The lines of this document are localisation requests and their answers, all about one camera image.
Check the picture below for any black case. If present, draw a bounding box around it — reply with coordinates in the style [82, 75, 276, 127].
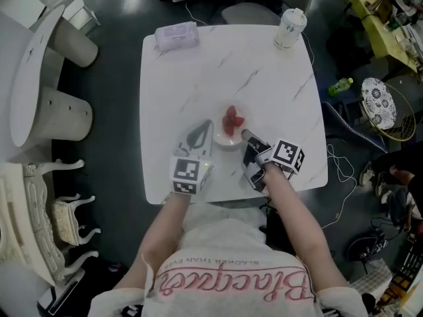
[36, 269, 89, 317]

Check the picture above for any white curved pedestal table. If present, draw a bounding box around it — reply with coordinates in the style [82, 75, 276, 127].
[9, 3, 99, 148]

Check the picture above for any person's right forearm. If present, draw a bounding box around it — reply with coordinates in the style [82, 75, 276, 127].
[264, 162, 348, 292]

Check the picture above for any ornate white dressing table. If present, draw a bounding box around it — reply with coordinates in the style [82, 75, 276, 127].
[0, 158, 100, 287]

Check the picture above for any ornate white cushioned stool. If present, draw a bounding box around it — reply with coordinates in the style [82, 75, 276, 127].
[51, 193, 102, 246]

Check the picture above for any grey chair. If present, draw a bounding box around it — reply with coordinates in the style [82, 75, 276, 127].
[221, 0, 313, 26]

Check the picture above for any green bottle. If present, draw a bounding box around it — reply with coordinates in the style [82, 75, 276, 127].
[328, 77, 354, 97]

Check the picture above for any pale wet wipes packet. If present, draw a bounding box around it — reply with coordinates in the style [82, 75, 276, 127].
[154, 21, 201, 51]

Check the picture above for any person's white printed shirt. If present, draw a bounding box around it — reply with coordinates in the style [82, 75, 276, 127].
[87, 201, 369, 317]

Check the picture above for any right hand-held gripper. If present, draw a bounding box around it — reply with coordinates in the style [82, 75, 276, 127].
[241, 129, 305, 191]

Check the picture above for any white round plate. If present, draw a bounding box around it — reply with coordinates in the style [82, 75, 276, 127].
[211, 101, 254, 151]

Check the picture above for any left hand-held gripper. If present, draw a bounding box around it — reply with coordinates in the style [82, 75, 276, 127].
[169, 119, 215, 196]

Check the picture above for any white floor cable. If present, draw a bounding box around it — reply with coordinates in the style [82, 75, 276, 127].
[320, 143, 358, 230]

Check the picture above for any white lidded cup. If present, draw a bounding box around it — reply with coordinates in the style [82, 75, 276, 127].
[273, 7, 308, 50]

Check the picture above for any person's left forearm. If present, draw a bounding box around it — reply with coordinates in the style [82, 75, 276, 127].
[141, 192, 193, 279]

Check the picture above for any black chair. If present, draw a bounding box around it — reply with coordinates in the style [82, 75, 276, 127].
[322, 101, 388, 154]

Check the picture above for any yellow table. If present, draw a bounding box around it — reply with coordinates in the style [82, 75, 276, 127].
[333, 0, 423, 75]

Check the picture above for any patterned round wire chair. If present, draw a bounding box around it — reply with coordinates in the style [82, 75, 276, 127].
[360, 77, 417, 143]

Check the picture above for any white marble square table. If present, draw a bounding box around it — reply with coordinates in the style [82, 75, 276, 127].
[140, 24, 329, 205]

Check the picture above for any black equipment with cables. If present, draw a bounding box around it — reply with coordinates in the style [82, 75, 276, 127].
[346, 216, 398, 271]

